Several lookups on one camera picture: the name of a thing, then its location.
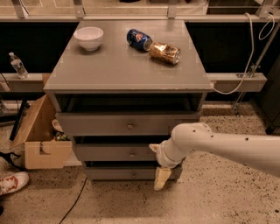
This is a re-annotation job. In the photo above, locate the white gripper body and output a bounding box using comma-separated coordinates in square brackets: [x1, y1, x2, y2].
[156, 139, 187, 169]

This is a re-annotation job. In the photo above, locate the gold crushed can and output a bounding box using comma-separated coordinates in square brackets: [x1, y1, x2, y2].
[149, 42, 180, 65]

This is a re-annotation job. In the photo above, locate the black floor cable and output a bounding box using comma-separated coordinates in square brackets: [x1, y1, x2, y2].
[58, 178, 88, 224]

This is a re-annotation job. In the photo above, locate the white ceramic bowl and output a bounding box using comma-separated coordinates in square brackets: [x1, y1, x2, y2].
[73, 26, 104, 51]

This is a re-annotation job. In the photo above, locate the grey bottom drawer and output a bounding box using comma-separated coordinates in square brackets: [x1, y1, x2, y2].
[83, 165, 184, 181]

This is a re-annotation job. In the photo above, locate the wooden box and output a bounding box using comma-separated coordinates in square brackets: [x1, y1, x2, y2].
[10, 94, 73, 170]

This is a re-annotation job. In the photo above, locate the black strap on floor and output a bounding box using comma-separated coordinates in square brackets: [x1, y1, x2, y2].
[0, 151, 27, 172]

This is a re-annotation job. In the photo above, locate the grey metal ledge beam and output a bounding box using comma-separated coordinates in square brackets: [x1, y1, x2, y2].
[0, 73, 267, 92]

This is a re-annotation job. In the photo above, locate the white red sneaker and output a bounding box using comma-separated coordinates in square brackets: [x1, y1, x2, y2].
[0, 171, 30, 195]

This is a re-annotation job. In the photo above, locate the grey top drawer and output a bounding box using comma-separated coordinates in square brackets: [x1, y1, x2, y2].
[56, 112, 200, 137]

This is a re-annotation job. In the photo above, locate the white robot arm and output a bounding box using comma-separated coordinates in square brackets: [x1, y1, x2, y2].
[149, 122, 280, 191]

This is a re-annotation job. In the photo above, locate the blue soda can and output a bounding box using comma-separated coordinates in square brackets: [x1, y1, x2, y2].
[127, 29, 152, 52]

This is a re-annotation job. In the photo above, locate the grey drawer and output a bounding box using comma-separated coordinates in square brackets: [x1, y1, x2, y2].
[73, 143, 157, 162]
[56, 112, 200, 137]
[83, 165, 184, 181]

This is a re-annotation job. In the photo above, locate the grey drawer cabinet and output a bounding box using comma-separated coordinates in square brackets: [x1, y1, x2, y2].
[44, 20, 211, 171]

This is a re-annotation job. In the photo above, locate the clear plastic water bottle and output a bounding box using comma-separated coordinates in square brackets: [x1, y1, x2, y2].
[9, 52, 28, 79]

